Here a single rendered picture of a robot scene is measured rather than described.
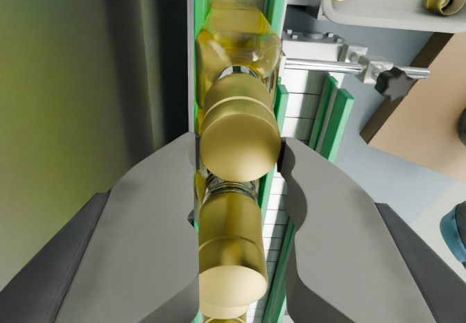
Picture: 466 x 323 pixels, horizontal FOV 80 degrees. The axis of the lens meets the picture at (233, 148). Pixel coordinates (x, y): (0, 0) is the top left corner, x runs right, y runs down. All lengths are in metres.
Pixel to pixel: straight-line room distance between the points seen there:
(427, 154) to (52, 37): 0.64
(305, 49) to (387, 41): 0.22
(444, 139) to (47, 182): 0.64
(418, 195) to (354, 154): 0.22
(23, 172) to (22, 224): 0.03
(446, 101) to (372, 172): 0.21
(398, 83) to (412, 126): 0.33
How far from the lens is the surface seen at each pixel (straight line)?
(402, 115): 0.60
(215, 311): 0.20
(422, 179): 0.79
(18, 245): 0.21
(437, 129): 0.65
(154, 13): 0.52
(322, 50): 0.40
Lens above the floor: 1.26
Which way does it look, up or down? 57 degrees down
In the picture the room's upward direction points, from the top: 179 degrees clockwise
